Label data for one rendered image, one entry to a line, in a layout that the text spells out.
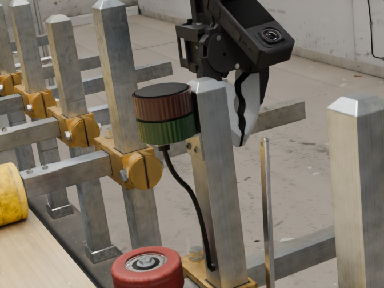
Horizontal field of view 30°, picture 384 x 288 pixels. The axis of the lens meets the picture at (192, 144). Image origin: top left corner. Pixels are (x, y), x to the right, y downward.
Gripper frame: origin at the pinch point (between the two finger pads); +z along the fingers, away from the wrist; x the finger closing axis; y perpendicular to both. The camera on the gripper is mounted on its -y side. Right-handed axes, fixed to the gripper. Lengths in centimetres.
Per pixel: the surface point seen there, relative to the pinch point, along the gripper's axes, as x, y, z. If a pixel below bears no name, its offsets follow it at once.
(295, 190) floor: -127, 184, 101
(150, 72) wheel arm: -18, 70, 6
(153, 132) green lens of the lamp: 14.9, -9.2, -6.5
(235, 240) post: 7.1, -9.0, 7.9
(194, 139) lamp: 9.9, -7.8, -4.2
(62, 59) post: 8.7, 41.0, -6.3
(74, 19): -236, 835, 91
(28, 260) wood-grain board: 26.5, 7.9, 10.5
